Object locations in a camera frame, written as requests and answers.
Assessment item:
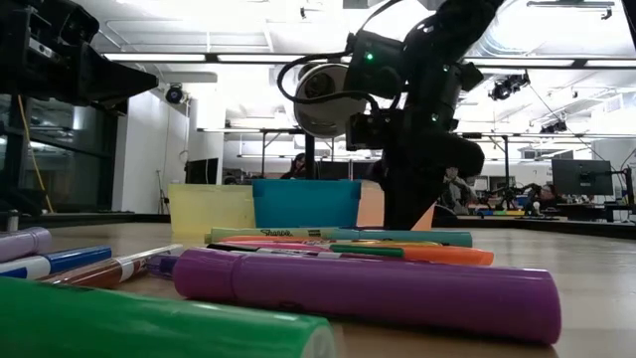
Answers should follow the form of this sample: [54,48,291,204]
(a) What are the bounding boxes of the large black monitor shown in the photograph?
[551,158,615,197]

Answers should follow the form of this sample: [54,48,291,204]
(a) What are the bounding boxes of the fat lavender highlighter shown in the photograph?
[0,227,54,264]

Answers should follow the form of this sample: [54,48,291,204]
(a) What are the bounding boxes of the small black monitor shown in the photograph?
[184,157,220,186]

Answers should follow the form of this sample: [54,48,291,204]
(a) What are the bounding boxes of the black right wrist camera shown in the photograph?
[346,111,395,151]

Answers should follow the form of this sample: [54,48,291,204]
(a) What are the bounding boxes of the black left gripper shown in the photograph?
[0,0,160,108]

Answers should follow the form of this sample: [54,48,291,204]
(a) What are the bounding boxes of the yellow plastic bin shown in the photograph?
[167,183,257,235]

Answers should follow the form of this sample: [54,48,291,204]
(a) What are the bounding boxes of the fat teal highlighter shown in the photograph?
[325,228,473,249]

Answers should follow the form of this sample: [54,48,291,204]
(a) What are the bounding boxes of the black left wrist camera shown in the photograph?
[55,0,101,46]

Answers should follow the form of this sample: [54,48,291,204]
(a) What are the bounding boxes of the brown dry-erase marker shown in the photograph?
[37,243,185,290]

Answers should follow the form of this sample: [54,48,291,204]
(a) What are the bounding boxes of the black background workstation frame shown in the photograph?
[197,126,305,181]
[459,130,513,213]

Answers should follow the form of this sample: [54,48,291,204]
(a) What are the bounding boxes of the round black ceiling camera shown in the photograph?
[164,83,186,105]

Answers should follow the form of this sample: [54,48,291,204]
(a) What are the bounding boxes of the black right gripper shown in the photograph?
[381,59,487,232]

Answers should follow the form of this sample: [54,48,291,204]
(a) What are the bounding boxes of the fat purple highlighter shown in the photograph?
[172,247,562,346]

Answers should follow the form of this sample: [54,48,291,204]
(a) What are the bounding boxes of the pale yellow Sharpie highlighter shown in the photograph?
[204,227,339,245]

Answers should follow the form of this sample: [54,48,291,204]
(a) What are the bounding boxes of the orange plastic bin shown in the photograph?
[356,181,438,233]

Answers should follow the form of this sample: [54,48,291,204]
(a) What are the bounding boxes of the black partition panels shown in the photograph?
[315,159,387,181]

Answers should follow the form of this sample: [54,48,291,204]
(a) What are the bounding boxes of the thin yellow pole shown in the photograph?
[17,93,55,215]

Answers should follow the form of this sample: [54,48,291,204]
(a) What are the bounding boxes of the long ceiling light bar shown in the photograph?
[98,51,636,71]

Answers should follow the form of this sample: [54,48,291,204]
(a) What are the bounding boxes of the person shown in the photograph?
[441,166,481,216]
[280,152,307,180]
[539,183,565,210]

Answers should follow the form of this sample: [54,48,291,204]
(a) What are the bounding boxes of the teal plastic bin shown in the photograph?
[251,178,363,230]

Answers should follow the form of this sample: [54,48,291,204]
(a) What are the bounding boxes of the green dry-erase marker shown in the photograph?
[329,243,406,259]

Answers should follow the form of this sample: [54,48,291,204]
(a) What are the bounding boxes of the fat green highlighter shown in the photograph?
[0,275,339,358]

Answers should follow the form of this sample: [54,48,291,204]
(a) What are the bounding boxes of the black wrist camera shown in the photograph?
[346,111,395,151]
[55,0,101,46]

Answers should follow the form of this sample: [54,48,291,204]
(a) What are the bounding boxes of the black aluminium table frame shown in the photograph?
[0,212,636,241]

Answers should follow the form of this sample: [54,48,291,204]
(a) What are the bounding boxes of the blue dry-erase marker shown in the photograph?
[0,245,113,280]

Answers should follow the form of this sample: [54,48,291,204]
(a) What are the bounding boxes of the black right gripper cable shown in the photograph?
[275,48,398,109]

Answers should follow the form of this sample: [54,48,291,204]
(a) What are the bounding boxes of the markers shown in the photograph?
[207,242,349,261]

